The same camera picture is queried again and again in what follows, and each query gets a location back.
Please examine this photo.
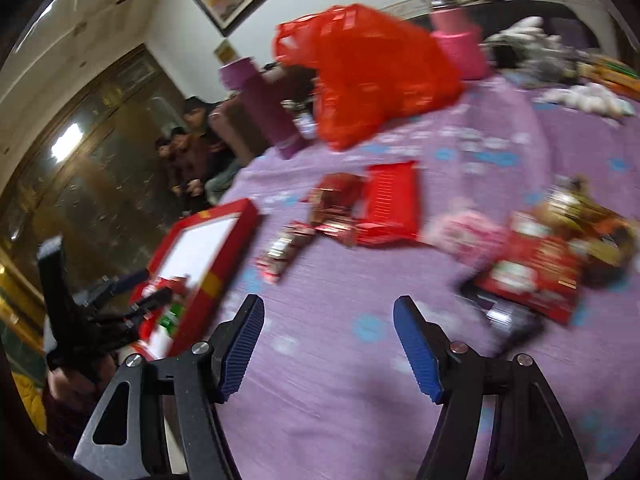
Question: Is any yellow green box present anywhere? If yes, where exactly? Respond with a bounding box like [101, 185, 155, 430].
[575, 57, 640, 91]

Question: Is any person's left forearm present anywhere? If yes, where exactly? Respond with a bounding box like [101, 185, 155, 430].
[42, 355, 118, 441]

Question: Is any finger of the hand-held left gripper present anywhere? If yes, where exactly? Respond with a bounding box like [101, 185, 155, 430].
[86, 269, 152, 306]
[95, 289, 174, 328]

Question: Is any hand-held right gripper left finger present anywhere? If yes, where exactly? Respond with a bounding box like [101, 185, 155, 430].
[72, 294, 266, 480]

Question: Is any pink water bottle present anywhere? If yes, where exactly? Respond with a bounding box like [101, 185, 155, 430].
[427, 0, 491, 81]

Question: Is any orange plastic bag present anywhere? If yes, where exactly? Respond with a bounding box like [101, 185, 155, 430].
[272, 4, 466, 152]

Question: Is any purple thermos bottle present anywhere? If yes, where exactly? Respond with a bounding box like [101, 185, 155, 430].
[219, 57, 308, 161]

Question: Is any red packet with white edge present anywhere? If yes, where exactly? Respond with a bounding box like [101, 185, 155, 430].
[472, 212, 586, 326]

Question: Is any gold foil snack packet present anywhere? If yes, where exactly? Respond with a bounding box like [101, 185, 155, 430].
[537, 177, 633, 266]

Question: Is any pink white snack packet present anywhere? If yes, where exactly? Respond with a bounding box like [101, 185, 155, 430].
[425, 210, 508, 266]

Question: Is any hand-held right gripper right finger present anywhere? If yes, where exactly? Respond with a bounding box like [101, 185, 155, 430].
[392, 296, 588, 480]

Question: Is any red gold patterned packet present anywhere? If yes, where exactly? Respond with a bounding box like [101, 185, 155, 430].
[305, 172, 368, 248]

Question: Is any small red candy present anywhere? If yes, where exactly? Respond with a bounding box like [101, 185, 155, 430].
[254, 220, 316, 286]

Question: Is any white grey plush toy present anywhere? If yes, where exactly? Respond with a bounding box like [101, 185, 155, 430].
[482, 17, 636, 118]

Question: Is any black armchair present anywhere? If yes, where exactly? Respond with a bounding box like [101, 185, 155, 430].
[475, 0, 606, 61]

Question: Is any large red snack packet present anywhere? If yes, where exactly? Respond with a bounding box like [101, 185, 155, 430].
[357, 161, 421, 246]

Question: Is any dark foil snack packet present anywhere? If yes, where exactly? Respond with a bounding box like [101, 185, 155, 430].
[457, 280, 546, 356]

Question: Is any purple floral tablecloth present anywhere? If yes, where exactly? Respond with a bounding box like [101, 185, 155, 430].
[200, 75, 640, 480]

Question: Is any brown wooden glass door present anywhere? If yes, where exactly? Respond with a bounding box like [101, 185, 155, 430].
[0, 45, 201, 311]

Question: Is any red cardboard box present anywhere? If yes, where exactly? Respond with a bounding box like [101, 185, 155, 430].
[132, 198, 262, 361]

